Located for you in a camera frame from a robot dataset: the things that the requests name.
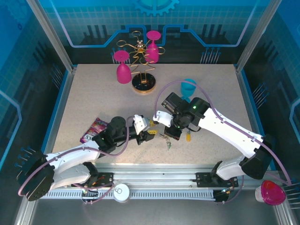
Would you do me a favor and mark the metal key plate with rings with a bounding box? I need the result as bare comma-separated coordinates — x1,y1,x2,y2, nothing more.
159,133,171,145

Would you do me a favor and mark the purple candy packet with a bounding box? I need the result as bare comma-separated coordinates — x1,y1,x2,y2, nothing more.
79,118,109,144

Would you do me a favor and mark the teal plastic goblet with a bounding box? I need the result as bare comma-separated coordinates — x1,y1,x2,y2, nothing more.
180,79,197,103

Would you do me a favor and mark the pink plastic goblet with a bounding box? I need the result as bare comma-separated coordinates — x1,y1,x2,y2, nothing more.
144,30,162,64
113,51,132,84

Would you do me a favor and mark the round white can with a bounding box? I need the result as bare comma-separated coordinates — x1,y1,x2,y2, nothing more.
113,183,131,203

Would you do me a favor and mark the white cup with pink lid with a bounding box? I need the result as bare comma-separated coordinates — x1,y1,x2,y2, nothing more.
255,180,287,206

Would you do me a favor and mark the gold wire glass rack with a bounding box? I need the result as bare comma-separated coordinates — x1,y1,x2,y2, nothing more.
116,30,166,96

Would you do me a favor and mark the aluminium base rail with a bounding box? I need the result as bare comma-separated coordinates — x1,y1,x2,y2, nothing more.
70,163,240,189

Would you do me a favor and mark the white slotted cable duct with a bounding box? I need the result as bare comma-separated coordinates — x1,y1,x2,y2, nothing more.
37,189,216,200

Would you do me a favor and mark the aluminium side rail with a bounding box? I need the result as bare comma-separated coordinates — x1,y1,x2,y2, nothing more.
234,65,291,225
14,67,78,225

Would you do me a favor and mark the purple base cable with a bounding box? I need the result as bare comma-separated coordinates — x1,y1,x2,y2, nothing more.
72,180,116,205
215,181,245,205

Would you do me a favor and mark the aluminium frame post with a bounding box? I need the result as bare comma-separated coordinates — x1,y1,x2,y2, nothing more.
235,0,283,73
25,0,77,73

